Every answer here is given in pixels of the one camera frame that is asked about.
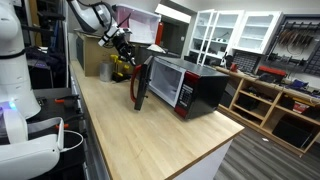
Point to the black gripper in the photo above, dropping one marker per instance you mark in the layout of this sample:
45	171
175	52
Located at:
124	48

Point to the black microwave door red handle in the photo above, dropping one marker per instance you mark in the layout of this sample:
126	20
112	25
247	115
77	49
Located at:
144	70

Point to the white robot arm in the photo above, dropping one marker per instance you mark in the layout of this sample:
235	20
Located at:
101	15

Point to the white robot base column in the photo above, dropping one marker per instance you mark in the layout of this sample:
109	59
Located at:
15	85

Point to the black and red microwave body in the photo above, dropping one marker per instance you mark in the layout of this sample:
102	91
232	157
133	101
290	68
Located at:
192	90

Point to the white cabinet right glass door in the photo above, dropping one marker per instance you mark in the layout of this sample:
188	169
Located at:
256	30

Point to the grey metal cylinder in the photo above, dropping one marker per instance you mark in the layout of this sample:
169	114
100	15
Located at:
106	70

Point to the clear plastic storage bin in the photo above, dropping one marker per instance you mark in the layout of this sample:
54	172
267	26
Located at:
143	24

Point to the large cardboard box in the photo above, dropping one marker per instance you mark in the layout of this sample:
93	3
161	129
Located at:
92	54

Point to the orange black clamp far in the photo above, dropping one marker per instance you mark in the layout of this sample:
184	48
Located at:
67	101

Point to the orange black clamp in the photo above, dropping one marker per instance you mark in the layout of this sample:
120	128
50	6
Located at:
67	101
70	123

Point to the orange black clamp near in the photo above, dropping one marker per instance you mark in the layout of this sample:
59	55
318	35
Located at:
70	123

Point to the white cabinet left glass doors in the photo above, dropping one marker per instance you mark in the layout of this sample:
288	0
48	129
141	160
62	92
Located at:
212	35

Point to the black breadboard plate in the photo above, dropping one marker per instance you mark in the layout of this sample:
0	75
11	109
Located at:
73	151

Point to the small parts drawer organiser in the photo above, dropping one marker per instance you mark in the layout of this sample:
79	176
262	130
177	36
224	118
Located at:
246	61

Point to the red toolbox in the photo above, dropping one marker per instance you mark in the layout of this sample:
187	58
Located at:
270	75

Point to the wooden shelving workbench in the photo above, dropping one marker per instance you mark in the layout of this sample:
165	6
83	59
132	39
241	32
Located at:
286	116

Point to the yellow handled clamp tool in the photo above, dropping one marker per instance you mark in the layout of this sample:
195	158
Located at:
121	70

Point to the black pegboard tool wall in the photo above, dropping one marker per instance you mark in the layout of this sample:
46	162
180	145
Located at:
295	47

